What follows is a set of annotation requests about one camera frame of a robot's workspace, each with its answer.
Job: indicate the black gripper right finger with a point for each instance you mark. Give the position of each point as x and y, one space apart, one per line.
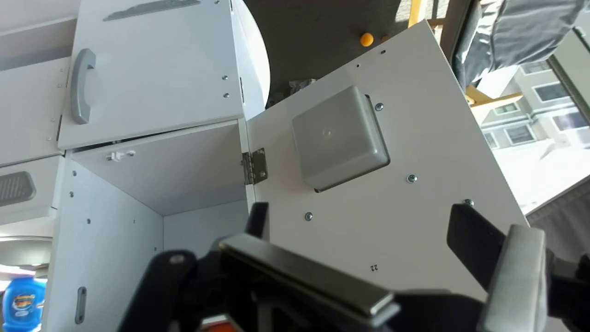
516 276

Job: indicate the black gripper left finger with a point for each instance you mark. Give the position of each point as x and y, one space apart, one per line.
295 276

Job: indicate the small white cabinet door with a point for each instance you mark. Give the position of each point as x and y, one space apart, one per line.
29 110

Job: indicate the white toy kitchen cabinet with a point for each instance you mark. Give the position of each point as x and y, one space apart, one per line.
110 245

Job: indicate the orange ball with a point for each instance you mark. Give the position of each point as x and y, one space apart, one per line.
367 38

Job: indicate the blue bottle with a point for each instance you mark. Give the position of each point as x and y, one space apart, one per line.
24 300

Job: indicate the wooden frame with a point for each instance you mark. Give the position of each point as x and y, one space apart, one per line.
490 98

